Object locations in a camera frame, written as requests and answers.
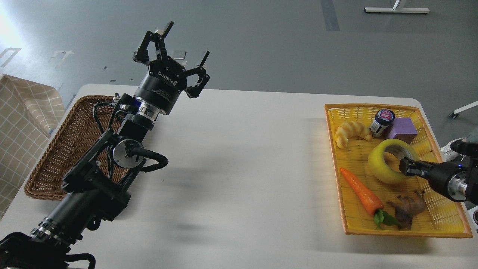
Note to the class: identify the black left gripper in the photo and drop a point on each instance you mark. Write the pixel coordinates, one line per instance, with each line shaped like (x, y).
(162, 84)

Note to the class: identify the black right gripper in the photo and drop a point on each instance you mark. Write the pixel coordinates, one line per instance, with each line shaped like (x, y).
(438, 175)

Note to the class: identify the yellow tape roll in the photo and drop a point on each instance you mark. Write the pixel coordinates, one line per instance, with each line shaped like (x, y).
(378, 165)

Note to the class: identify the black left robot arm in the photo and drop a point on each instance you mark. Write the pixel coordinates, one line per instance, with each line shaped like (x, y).
(97, 185)

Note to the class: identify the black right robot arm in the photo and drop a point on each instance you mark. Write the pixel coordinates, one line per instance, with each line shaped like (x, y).
(454, 181)

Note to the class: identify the purple block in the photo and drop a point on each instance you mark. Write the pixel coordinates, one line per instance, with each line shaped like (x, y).
(402, 129)

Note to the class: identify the brown toy animal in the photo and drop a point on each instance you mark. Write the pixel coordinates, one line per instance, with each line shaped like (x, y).
(409, 207)

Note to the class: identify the small dark jar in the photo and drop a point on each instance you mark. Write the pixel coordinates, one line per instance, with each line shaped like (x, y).
(381, 121)

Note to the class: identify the yellow plastic basket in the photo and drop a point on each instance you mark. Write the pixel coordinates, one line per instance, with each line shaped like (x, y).
(441, 218)

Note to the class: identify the orange toy carrot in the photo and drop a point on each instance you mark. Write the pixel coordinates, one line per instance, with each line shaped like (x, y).
(369, 200)

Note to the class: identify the white caster leg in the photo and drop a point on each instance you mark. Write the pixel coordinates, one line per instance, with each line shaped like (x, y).
(455, 113)

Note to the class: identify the toy croissant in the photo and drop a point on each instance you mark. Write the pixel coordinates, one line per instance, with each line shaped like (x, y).
(349, 129)

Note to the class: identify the brown wicker basket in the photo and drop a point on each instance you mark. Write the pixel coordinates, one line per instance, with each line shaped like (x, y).
(77, 133)

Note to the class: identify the beige checkered cloth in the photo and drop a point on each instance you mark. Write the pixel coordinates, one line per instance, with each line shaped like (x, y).
(29, 111)

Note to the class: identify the white stand base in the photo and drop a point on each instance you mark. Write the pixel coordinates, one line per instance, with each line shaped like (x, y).
(397, 8)

